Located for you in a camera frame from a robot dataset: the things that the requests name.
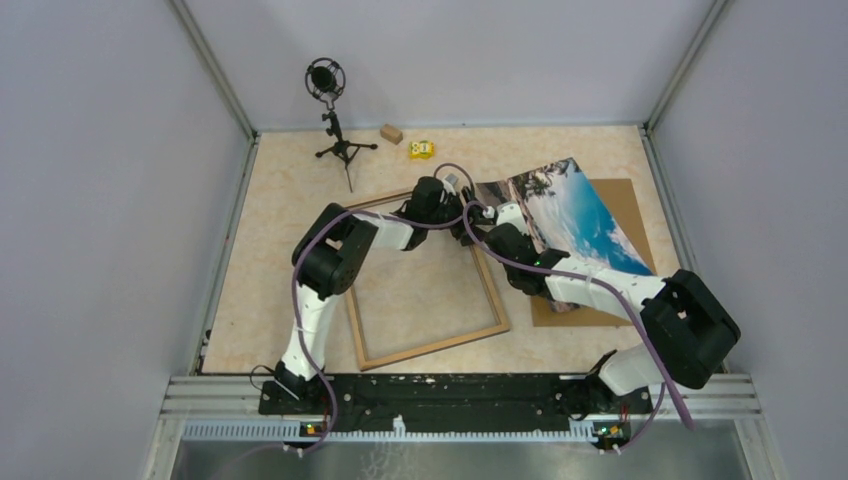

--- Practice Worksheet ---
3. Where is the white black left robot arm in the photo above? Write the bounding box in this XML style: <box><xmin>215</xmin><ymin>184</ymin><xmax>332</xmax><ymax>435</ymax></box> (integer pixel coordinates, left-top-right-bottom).
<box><xmin>274</xmin><ymin>174</ymin><xmax>463</xmax><ymax>414</ymax></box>

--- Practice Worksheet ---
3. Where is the brown cardboard backing board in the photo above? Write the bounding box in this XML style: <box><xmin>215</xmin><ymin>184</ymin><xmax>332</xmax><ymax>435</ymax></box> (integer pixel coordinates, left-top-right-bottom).
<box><xmin>530</xmin><ymin>179</ymin><xmax>656</xmax><ymax>328</ymax></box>

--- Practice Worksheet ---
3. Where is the beach landscape photo print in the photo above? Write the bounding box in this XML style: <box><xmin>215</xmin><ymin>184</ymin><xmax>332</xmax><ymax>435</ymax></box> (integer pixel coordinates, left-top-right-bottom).
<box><xmin>470</xmin><ymin>158</ymin><xmax>664</xmax><ymax>319</ymax></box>

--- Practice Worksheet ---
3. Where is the aluminium frame rail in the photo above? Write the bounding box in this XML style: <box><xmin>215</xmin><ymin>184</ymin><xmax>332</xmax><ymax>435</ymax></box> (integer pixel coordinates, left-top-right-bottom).
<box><xmin>142</xmin><ymin>372</ymin><xmax>786</xmax><ymax>480</ymax></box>

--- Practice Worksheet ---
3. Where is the wooden picture frame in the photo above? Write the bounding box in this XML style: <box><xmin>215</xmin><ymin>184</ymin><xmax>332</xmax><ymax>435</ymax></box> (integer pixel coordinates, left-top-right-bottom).
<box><xmin>345</xmin><ymin>230</ymin><xmax>511</xmax><ymax>372</ymax></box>

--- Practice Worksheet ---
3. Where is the black microphone on tripod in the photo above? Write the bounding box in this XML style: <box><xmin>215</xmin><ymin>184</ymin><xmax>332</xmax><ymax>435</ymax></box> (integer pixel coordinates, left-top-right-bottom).
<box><xmin>304</xmin><ymin>57</ymin><xmax>378</xmax><ymax>192</ymax></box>

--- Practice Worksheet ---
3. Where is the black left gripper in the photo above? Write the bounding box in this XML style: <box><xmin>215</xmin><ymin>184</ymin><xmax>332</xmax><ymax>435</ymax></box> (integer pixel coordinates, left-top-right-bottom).
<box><xmin>425</xmin><ymin>186</ymin><xmax>495</xmax><ymax>246</ymax></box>

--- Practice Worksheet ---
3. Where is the yellow toy car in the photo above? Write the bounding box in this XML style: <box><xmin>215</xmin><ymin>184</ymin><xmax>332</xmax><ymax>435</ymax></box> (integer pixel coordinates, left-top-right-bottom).
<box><xmin>408</xmin><ymin>140</ymin><xmax>435</xmax><ymax>160</ymax></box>

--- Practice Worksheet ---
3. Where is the small wooden block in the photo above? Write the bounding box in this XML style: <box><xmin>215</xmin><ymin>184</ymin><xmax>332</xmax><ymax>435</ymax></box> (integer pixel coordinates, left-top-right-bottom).
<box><xmin>379</xmin><ymin>123</ymin><xmax>404</xmax><ymax>145</ymax></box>

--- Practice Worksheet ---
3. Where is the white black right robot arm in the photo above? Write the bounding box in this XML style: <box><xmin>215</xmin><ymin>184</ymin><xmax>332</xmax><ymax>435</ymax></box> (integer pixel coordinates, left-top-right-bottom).
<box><xmin>483</xmin><ymin>202</ymin><xmax>741</xmax><ymax>412</ymax></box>

